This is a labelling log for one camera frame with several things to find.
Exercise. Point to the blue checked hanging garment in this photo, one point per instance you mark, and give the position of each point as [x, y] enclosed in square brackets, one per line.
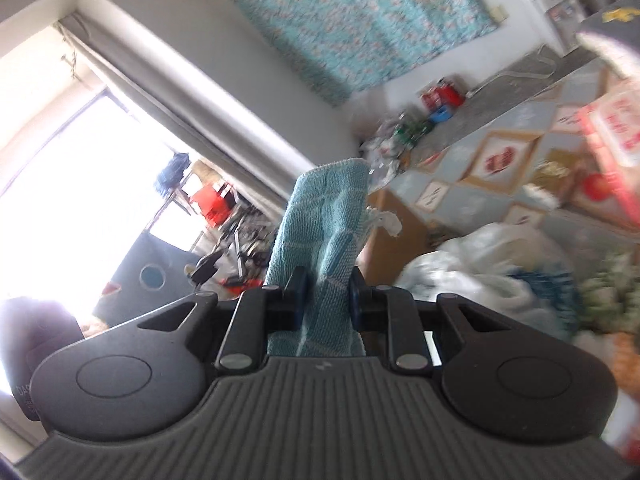
[172, 172]

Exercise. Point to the dark blue dotted cloth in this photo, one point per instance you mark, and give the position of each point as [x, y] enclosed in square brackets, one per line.
[145, 280]

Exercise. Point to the green can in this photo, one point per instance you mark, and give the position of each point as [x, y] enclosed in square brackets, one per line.
[410, 131]

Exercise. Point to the teal floral wall cloth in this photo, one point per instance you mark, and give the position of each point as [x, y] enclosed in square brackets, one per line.
[360, 25]

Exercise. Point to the green floral scrunchie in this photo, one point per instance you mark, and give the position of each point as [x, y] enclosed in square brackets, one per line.
[610, 290]

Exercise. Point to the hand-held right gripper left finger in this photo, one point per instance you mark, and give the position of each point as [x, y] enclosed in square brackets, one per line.
[299, 300]

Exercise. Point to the gold foil packet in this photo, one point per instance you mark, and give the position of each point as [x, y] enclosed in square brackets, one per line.
[552, 174]

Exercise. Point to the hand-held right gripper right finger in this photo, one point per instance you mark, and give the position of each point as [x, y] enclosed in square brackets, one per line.
[357, 302]

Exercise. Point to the fruit print tablecloth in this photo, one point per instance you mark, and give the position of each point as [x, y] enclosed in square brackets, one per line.
[525, 110]

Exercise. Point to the blue white tissue packet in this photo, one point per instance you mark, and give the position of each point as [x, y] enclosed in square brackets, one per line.
[545, 285]

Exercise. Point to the white water dispenser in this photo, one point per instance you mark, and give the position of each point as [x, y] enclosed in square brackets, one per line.
[557, 15]

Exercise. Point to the wall socket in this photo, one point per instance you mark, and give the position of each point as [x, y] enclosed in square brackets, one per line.
[498, 14]

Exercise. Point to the teal checked towel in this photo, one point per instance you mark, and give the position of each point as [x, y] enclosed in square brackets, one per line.
[320, 220]

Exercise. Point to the red bottle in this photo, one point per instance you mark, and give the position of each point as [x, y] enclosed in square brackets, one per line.
[452, 91]

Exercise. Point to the small blue container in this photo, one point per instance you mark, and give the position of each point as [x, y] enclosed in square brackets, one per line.
[441, 115]

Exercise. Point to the white plastic bag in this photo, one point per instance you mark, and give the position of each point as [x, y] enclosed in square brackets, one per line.
[475, 270]

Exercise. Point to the orange plastic bag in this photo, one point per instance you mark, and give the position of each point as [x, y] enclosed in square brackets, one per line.
[212, 202]

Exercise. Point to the clear plastic bag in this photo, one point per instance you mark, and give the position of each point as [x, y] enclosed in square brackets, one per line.
[382, 150]

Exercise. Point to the orange striped cloth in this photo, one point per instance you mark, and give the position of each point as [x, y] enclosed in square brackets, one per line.
[622, 365]

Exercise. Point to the black padded armrest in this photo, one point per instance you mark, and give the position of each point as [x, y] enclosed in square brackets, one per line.
[206, 267]

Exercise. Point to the grey blanket yellow print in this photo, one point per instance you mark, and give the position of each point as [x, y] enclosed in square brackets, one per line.
[615, 35]

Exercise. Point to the brown cardboard box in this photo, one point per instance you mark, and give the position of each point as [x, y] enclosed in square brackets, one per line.
[400, 255]

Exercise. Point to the red white wipes packet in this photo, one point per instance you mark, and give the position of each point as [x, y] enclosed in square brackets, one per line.
[615, 125]

